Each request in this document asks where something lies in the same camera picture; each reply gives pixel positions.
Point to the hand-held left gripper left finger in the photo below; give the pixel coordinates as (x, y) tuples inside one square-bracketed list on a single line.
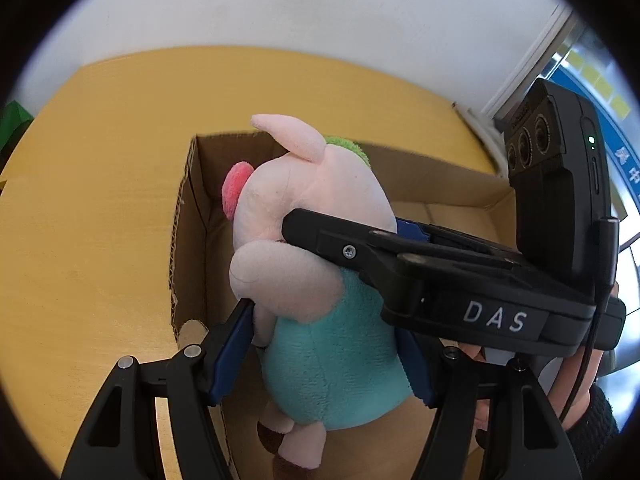
[(230, 357)]

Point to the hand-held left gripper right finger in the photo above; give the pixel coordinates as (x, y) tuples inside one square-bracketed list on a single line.
[(415, 370)]

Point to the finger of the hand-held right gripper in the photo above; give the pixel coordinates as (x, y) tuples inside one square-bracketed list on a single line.
[(330, 240), (407, 227)]

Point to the pink pig plush toy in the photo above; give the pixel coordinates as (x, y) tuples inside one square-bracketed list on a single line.
[(320, 195)]

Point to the brown cardboard box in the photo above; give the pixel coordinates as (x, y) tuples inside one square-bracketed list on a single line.
[(192, 240)]

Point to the person's right forearm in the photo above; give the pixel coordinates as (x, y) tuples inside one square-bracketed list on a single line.
[(595, 430)]

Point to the person's right hand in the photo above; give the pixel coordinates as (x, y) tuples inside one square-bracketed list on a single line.
[(472, 354)]

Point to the row of yellow sticky notes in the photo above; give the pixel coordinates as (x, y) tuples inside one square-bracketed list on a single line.
[(597, 80)]

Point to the green board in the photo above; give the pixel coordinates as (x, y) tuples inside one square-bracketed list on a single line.
[(12, 127)]

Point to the blue wall sign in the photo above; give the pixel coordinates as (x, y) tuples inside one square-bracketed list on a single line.
[(617, 135)]

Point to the white door frame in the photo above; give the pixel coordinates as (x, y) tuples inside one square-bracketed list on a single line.
[(530, 60)]

